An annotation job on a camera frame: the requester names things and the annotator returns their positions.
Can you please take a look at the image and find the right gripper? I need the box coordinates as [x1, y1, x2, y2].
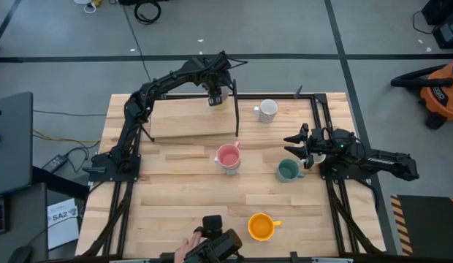
[283, 123, 338, 166]

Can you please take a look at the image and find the white mug yellow rim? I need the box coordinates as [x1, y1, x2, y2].
[300, 152, 327, 170]

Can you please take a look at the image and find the green mug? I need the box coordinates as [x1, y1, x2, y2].
[275, 158, 306, 183]

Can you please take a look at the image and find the white patterned mug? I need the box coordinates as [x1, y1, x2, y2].
[253, 99, 279, 124]

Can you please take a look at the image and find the black handheld device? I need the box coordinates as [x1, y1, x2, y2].
[184, 214, 244, 263]

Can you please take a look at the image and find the black mat striped edge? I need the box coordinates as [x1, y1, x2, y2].
[389, 194, 453, 256]

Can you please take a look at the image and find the orange shop vacuum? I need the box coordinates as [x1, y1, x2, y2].
[419, 54, 453, 131]

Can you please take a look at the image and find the person's hand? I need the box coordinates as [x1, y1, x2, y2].
[174, 230, 204, 263]

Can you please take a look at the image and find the black power adapter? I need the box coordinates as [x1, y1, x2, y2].
[41, 153, 69, 175]

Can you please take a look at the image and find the black equipment case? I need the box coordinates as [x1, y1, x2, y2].
[421, 0, 453, 26]
[433, 20, 453, 50]

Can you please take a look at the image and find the white paper sign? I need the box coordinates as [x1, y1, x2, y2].
[46, 197, 80, 251]

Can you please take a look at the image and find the grey desk top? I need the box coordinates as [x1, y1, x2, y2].
[0, 91, 34, 198]

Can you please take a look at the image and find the dark grey desk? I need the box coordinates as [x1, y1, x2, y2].
[0, 181, 49, 263]

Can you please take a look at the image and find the black computer mouse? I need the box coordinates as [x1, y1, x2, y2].
[7, 245, 34, 263]

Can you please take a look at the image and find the wooden shelf rack black frame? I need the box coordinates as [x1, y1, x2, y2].
[140, 78, 243, 143]

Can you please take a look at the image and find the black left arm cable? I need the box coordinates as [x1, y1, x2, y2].
[225, 54, 249, 70]

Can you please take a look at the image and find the long black floor cable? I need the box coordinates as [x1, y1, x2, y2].
[120, 0, 153, 83]

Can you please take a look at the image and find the coiled black cable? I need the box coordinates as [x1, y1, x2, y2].
[133, 0, 163, 26]

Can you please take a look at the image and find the black vacuum hose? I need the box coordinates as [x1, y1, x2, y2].
[389, 64, 453, 88]

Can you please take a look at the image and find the black aluminium rig frame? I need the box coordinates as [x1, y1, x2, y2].
[80, 85, 387, 263]

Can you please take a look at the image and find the black adapter cable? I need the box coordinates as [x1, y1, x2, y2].
[62, 145, 100, 173]

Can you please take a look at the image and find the yellow cable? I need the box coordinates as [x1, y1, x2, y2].
[31, 129, 100, 145]

